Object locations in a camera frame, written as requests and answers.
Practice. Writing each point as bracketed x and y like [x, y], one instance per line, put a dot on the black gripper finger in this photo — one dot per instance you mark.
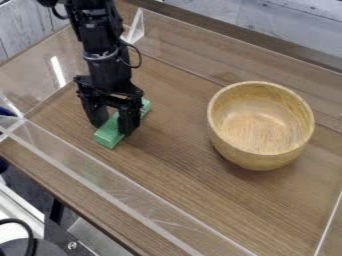
[129, 119]
[95, 110]

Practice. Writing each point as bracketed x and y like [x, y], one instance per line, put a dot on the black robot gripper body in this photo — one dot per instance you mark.
[107, 87]

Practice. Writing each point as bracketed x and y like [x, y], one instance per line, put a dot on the green rectangular block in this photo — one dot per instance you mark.
[107, 135]

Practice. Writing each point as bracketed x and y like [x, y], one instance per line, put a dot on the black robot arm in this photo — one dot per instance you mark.
[97, 23]

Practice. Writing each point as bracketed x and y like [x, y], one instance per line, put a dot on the light wooden bowl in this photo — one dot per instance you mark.
[261, 124]

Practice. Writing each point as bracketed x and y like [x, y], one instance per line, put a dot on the black table leg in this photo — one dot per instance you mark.
[57, 211]

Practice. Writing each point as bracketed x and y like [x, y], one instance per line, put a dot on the clear acrylic corner bracket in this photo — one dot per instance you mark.
[134, 31]

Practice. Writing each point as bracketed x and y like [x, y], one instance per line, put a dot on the clear acrylic barrier wall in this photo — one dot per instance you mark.
[160, 189]

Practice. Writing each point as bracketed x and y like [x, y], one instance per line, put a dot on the metal base plate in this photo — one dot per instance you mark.
[94, 239]

